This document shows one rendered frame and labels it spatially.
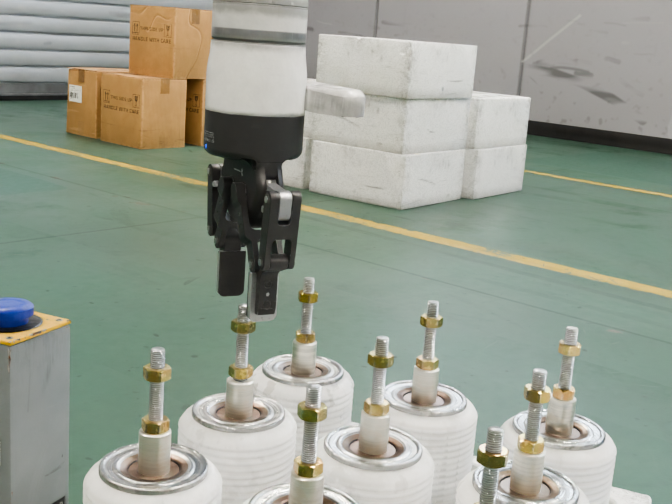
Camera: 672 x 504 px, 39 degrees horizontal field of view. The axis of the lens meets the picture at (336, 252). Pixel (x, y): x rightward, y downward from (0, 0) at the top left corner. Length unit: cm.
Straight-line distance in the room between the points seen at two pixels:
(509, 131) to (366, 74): 72
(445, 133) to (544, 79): 291
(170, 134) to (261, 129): 356
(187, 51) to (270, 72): 359
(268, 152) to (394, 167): 243
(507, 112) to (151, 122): 153
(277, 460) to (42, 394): 19
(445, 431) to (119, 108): 357
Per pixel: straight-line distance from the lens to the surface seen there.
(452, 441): 82
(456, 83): 330
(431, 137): 323
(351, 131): 323
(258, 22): 69
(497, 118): 355
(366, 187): 319
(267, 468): 76
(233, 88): 69
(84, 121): 452
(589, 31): 605
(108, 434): 136
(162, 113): 421
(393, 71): 311
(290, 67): 70
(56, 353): 80
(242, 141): 69
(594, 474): 80
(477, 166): 345
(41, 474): 83
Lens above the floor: 56
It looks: 13 degrees down
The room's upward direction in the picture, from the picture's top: 4 degrees clockwise
